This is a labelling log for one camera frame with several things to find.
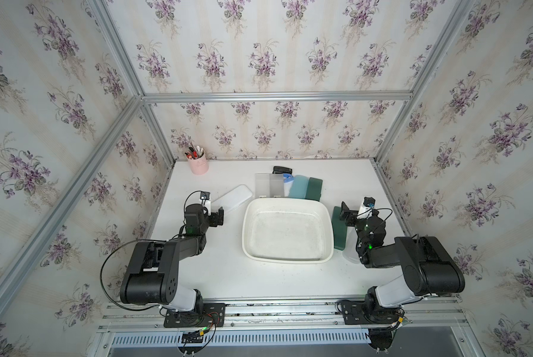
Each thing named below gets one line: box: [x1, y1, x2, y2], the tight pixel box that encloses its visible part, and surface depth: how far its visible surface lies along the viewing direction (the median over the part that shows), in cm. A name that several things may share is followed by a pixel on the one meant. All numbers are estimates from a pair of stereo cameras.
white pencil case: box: [211, 184, 254, 214], surface depth 106 cm
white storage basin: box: [241, 197, 335, 264], surface depth 95 cm
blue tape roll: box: [282, 173, 295, 183], surface depth 113 cm
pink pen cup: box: [186, 149, 209, 176], surface depth 110 cm
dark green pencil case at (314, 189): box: [305, 177, 324, 202], surface depth 109 cm
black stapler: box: [272, 165, 293, 175], surface depth 116 cm
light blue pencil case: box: [288, 174, 309, 199], surface depth 110 cm
